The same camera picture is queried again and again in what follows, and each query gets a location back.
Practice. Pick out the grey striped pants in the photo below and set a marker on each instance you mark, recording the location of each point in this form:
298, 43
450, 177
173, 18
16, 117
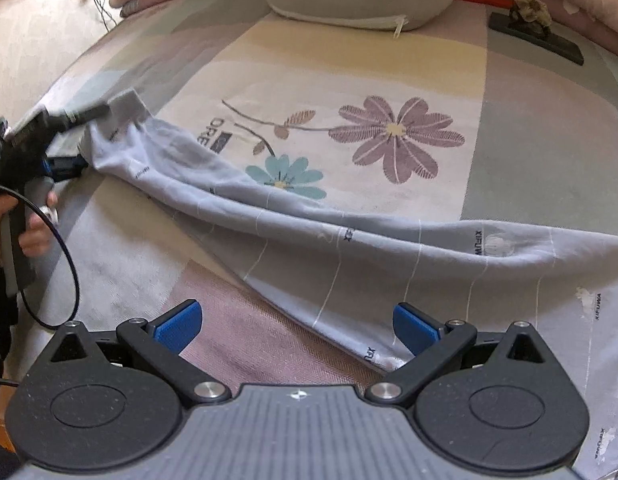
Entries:
341, 274

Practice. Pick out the black phone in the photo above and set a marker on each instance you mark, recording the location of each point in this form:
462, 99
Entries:
547, 40

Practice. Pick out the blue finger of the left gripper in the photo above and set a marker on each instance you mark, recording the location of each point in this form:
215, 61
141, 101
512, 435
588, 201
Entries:
64, 168
86, 115

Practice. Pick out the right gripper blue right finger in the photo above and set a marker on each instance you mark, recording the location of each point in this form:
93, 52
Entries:
437, 350

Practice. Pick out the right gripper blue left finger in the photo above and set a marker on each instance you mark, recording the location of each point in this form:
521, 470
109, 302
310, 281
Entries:
154, 347

